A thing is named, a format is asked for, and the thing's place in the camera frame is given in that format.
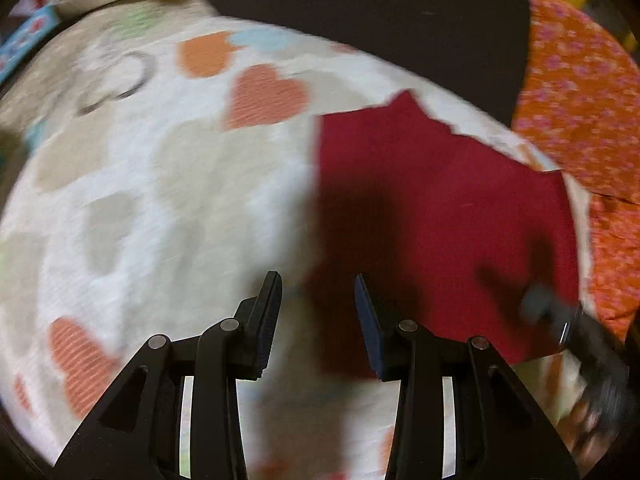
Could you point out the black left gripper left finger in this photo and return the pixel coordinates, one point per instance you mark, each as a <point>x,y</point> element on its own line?
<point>133,431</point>

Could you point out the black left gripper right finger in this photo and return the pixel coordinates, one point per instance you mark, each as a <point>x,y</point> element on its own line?
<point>462,411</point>

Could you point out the maroon red small garment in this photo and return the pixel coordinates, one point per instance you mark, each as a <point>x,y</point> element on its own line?
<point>444,230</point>

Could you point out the person's right hand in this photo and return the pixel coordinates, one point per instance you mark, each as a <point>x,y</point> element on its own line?
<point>581,434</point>

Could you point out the quilted patchwork heart bedspread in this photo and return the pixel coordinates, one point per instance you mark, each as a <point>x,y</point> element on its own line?
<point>161,157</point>

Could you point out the orange floral fabric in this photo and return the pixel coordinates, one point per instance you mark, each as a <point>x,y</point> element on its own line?
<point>580,106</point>

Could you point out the black folded cloth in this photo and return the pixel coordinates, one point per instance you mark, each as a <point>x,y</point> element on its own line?
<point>477,49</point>

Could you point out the blue patterned box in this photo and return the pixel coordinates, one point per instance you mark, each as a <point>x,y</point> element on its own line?
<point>40,26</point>

